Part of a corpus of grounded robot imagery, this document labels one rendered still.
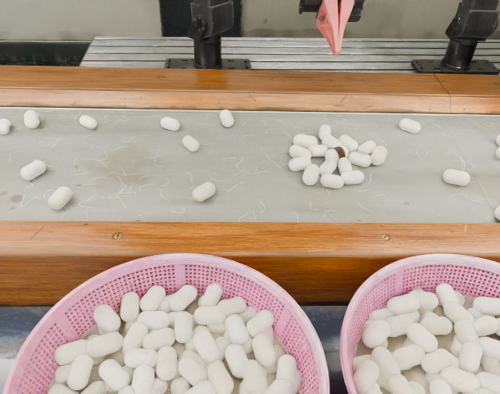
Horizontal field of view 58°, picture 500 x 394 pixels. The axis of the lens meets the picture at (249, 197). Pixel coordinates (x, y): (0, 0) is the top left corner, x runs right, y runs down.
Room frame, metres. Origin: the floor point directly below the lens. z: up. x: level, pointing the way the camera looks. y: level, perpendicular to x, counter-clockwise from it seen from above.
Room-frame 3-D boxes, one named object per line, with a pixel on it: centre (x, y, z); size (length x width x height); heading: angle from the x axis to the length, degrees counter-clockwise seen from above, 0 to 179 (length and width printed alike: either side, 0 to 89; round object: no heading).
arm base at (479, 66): (1.07, -0.49, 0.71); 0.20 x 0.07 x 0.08; 95
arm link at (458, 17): (1.06, -0.49, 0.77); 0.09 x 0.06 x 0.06; 91
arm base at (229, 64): (1.01, 0.11, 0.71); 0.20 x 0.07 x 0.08; 95
